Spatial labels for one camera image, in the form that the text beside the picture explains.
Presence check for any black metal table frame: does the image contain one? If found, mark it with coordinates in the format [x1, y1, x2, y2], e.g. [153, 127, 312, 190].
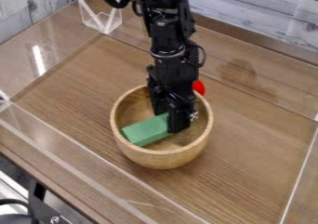
[0, 159, 85, 224]

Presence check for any black cable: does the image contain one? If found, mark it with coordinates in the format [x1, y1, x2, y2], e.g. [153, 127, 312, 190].
[0, 197, 39, 224]

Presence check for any red toy strawberry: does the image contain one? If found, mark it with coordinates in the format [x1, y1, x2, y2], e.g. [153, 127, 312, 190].
[193, 80, 206, 96]

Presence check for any clear acrylic tray wall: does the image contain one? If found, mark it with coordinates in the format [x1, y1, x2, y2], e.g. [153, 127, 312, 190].
[0, 93, 209, 224]

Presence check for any clear acrylic corner bracket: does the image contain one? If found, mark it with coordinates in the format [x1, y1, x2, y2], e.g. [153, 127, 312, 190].
[79, 0, 122, 34]

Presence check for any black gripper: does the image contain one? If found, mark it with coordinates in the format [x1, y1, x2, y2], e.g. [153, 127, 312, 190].
[147, 52, 201, 133]

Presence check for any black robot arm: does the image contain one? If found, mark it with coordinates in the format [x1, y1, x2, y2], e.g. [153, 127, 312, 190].
[105, 0, 203, 133]

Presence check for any wooden bowl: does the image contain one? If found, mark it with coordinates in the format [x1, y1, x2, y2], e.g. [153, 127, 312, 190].
[110, 86, 214, 169]

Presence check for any green rectangular block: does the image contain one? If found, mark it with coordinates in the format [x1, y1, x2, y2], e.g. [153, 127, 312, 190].
[121, 113, 170, 147]

